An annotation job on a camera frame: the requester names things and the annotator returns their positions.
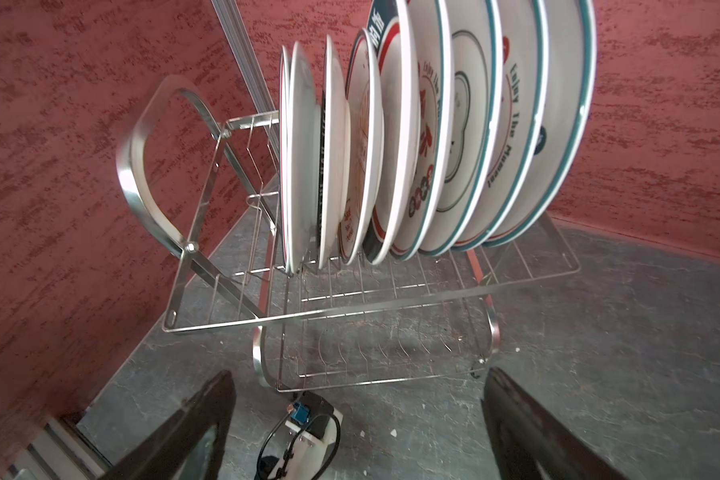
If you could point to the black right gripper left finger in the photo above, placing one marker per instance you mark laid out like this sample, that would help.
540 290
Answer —
191 443

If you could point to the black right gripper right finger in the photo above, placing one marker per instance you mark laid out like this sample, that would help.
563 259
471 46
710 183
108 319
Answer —
528 442

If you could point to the stainless steel dish rack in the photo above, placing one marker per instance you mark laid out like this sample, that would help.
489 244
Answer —
342 325

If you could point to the orange patterned plate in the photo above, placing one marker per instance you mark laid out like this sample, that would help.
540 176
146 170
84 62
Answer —
301 162

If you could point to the white plate in rack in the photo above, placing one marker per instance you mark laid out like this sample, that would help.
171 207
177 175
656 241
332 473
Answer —
335 161

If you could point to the green rimmed plate outermost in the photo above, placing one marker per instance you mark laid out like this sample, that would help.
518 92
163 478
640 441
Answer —
571 78

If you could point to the green rimmed plate text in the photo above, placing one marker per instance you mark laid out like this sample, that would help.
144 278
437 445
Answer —
523 85

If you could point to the red green rimmed plate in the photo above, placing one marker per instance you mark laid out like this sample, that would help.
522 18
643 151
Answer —
392 39

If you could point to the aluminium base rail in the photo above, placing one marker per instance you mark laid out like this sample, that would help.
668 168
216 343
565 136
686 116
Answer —
60 451

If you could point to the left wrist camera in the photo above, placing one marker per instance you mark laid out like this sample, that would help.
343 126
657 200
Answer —
315 426

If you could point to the aluminium corner post left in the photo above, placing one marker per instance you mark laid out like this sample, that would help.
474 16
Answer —
235 31

